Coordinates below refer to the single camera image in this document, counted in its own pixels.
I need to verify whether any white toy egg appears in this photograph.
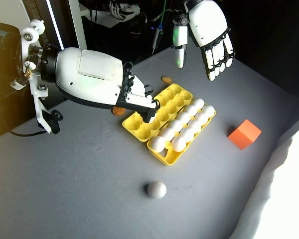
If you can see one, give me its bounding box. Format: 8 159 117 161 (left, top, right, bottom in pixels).
202 105 216 118
171 135 187 153
176 111 191 124
191 98 205 110
168 119 184 132
187 120 202 134
159 127 175 141
147 181 167 199
149 135 166 153
184 104 199 117
194 112 209 126
179 127 195 143

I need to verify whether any white flat board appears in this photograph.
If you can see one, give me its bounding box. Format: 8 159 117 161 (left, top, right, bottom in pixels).
79 8 123 28

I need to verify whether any white backdrop sheet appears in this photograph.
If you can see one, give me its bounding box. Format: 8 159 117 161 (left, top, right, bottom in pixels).
228 119 299 239

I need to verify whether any yellow egg carton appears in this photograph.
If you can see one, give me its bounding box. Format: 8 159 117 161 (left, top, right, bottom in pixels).
121 83 217 167

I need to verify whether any black strip with white light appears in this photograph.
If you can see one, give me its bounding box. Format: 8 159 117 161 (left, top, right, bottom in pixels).
45 0 65 50

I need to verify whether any white upright post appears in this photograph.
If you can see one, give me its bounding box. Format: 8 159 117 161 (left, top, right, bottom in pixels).
68 0 87 49

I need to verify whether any white side panel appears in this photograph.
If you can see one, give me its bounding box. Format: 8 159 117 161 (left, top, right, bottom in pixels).
0 0 32 28

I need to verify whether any spare white robot hand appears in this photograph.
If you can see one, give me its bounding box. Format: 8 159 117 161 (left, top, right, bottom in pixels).
109 0 142 22

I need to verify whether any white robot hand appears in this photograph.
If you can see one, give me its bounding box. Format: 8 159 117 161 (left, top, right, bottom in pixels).
55 46 161 124
171 0 236 82

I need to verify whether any orange cube block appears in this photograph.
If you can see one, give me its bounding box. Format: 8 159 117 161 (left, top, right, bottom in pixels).
227 119 262 150

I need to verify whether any orange-brown round cookie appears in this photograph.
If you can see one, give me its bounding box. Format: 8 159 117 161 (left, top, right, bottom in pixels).
111 106 127 117

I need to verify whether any white cable with blue plug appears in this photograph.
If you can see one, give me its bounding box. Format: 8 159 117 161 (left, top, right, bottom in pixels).
151 23 164 55

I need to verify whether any grey table cloth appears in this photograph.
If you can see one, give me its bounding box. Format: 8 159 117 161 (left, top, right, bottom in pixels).
0 45 299 239

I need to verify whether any green cable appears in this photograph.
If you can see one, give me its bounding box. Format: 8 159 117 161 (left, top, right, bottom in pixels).
151 0 175 24

